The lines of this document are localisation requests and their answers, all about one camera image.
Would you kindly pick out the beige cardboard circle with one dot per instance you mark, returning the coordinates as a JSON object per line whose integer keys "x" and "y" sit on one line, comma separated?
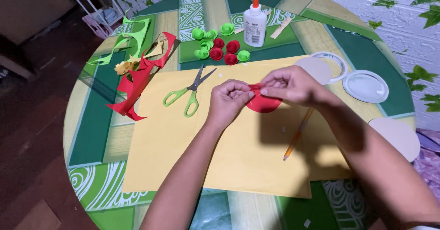
{"x": 398, "y": 137}
{"x": 314, "y": 70}

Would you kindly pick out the clear plastic ruler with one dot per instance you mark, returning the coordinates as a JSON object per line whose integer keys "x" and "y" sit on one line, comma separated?
{"x": 99, "y": 87}

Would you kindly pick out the green patterned tablecloth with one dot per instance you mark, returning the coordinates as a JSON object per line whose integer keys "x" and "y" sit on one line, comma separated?
{"x": 99, "y": 133}

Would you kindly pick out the white tape roll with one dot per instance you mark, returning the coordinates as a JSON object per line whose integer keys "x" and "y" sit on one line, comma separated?
{"x": 340, "y": 65}

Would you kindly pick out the green paper scrap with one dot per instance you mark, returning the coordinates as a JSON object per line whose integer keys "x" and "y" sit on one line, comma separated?
{"x": 137, "y": 37}

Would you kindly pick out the cluster of paper roses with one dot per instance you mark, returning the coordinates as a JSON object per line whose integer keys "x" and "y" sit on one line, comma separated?
{"x": 216, "y": 47}

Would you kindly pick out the red paper spiral circle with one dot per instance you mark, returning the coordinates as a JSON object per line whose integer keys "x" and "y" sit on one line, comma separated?
{"x": 263, "y": 105}

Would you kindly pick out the person's right hand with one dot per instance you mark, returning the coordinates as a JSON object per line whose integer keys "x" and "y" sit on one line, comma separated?
{"x": 299, "y": 87}

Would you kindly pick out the person's left hand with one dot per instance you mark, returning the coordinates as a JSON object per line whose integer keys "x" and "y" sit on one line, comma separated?
{"x": 223, "y": 108}

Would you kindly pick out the clear plastic round lid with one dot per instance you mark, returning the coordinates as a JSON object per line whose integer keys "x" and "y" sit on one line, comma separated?
{"x": 365, "y": 86}

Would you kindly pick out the purple patterned cloth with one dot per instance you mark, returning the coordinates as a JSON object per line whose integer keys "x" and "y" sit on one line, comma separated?
{"x": 428, "y": 157}

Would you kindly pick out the red paper scrap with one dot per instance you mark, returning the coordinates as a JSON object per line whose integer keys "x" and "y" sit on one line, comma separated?
{"x": 137, "y": 82}

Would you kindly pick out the brown wooden furniture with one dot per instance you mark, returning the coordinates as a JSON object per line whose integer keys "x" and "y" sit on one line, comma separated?
{"x": 24, "y": 20}

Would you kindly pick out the yellow paper scrap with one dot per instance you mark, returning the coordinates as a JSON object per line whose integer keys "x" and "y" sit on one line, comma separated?
{"x": 123, "y": 66}

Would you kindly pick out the large yellow paper sheet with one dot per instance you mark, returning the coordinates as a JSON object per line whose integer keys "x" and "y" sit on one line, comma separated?
{"x": 326, "y": 154}
{"x": 165, "y": 147}

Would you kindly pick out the orange pencil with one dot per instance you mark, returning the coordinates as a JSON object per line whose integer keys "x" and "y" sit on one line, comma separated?
{"x": 295, "y": 137}

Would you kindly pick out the white glue bottle orange cap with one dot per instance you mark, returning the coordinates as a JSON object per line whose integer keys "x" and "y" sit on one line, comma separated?
{"x": 254, "y": 27}

